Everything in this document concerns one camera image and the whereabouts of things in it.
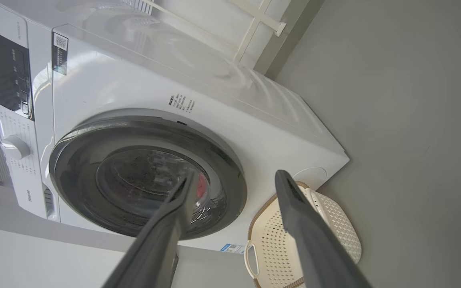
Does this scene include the red garment white trim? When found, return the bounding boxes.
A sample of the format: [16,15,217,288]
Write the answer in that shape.
[196,172,210,201]

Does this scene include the blue energy sticker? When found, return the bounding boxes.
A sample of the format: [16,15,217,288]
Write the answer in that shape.
[220,243,245,254]

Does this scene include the dark washing machine display panel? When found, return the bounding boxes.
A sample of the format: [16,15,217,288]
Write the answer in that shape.
[0,26,35,120]

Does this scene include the QR code sticker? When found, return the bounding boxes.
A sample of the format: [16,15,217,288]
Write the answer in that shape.
[52,32,69,76]

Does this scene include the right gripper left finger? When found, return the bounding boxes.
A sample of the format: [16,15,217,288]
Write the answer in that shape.
[102,171,200,288]

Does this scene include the cream laundry basket brown rim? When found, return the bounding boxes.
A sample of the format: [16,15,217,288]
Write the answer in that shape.
[245,181,362,288]

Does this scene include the white washing machine dial knob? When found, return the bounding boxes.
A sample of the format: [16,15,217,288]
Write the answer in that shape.
[0,135,31,160]

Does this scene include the dark round glass washer door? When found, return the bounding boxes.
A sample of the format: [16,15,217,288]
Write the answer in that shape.
[49,109,248,240]

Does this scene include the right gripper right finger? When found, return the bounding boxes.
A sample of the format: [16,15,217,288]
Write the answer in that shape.
[275,170,371,288]

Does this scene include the white front-load washing machine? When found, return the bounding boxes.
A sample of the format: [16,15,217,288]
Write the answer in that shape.
[0,0,350,254]

